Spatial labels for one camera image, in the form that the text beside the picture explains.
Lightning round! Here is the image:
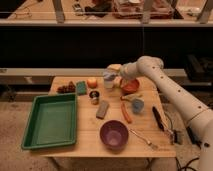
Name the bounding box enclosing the wooden table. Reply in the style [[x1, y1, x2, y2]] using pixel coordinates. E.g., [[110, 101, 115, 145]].
[[32, 77, 176, 158]]

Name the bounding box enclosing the white lidded cup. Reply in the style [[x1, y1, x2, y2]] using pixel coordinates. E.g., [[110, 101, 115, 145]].
[[103, 71, 116, 89]]

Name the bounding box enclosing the orange fruit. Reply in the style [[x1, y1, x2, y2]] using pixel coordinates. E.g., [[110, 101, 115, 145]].
[[87, 77, 97, 89]]

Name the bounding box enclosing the green plastic tray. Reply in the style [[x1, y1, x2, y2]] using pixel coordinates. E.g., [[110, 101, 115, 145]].
[[22, 93, 77, 150]]

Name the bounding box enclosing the orange carrot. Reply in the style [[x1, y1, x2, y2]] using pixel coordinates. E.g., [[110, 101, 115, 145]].
[[121, 102, 132, 124]]

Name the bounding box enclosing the small metal can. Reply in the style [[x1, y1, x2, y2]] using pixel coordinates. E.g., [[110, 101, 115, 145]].
[[89, 91, 100, 105]]

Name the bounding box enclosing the silver fork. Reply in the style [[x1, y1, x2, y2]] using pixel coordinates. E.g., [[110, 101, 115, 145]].
[[129, 129, 158, 150]]

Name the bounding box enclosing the orange bowl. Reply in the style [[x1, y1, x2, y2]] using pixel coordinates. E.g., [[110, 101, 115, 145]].
[[120, 79, 140, 94]]

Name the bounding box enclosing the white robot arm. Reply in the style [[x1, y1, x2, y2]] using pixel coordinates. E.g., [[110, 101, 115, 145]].
[[103, 56, 213, 171]]

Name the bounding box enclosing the green sponge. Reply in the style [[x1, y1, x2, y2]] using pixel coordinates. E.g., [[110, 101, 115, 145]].
[[76, 81, 87, 95]]

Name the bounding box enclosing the bunch of dark grapes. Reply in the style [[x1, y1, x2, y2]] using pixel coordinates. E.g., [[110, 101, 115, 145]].
[[57, 81, 76, 93]]

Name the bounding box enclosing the blue cup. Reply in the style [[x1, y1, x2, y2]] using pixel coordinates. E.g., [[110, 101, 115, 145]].
[[131, 99, 144, 114]]

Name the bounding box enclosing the grey sponge block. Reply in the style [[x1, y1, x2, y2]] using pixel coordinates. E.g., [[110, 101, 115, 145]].
[[96, 100, 109, 119]]

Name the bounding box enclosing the yellow banana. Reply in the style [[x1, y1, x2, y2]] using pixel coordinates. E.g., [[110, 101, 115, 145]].
[[120, 93, 142, 101]]

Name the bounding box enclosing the purple bowl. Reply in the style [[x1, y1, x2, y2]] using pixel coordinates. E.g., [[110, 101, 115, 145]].
[[99, 120, 129, 150]]

